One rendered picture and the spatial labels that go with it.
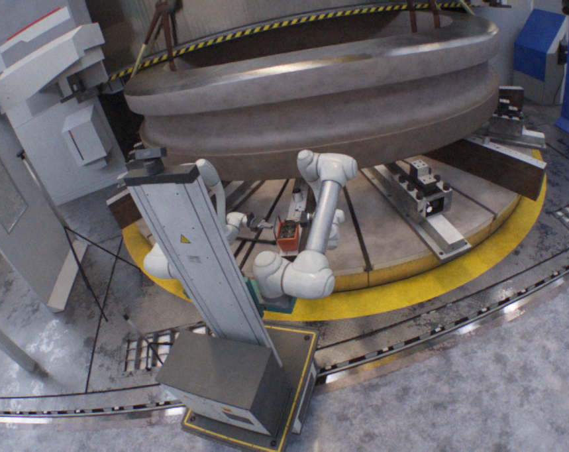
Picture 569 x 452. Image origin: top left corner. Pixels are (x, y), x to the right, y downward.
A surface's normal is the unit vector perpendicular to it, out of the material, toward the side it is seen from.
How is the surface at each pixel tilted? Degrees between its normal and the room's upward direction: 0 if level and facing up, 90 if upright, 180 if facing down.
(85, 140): 90
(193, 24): 90
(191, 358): 0
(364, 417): 0
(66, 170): 90
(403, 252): 0
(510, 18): 90
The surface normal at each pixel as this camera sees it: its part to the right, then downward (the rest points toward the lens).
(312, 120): -0.07, 0.64
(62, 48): 0.18, 0.59
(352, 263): -0.20, -0.76
